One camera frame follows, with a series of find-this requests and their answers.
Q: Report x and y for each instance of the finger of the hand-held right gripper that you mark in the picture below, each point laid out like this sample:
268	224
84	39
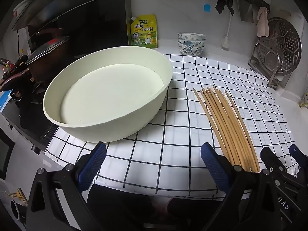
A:
298	155
272	158

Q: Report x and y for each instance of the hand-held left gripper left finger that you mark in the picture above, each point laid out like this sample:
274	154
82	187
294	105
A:
93	166

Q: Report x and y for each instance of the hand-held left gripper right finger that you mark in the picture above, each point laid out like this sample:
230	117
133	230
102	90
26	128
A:
214	166

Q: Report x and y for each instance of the bundle of wooden chopsticks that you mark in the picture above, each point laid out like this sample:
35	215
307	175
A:
223	120

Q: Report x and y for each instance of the cream plastic basin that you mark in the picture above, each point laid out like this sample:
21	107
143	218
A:
108	96

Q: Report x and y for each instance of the white black-checked cloth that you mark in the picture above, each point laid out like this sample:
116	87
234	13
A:
182	125

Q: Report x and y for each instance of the black glass cooktop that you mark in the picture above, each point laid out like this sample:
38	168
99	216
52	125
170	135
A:
28	120

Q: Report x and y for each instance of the metal rack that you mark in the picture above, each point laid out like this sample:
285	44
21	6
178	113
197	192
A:
274	77

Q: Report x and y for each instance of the dark cooking pot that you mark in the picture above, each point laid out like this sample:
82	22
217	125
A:
48	69

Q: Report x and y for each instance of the blue box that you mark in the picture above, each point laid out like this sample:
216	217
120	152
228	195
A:
5	99

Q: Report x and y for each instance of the perforated metal steamer plate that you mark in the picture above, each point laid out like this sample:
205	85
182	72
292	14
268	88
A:
286	43

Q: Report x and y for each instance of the dark red pan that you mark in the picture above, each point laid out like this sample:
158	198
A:
12	81

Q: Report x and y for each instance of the floral ceramic bowl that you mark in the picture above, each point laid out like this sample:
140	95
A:
191	35
191	41
191	49

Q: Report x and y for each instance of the white dish brush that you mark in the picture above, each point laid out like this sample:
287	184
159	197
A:
225	43

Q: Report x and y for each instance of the glass pot lid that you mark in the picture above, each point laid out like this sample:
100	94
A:
48	48

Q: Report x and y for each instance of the pink hanging cloth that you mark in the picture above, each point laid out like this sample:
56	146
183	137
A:
262	24

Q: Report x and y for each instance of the yellow seasoning pouch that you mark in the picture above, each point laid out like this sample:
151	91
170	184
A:
144	33

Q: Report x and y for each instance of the black hanging cloth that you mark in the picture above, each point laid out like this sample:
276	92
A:
223	2

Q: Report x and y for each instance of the black range hood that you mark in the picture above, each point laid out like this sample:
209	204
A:
72	0

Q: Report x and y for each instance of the blue wall hook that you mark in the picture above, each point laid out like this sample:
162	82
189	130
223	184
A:
207	7

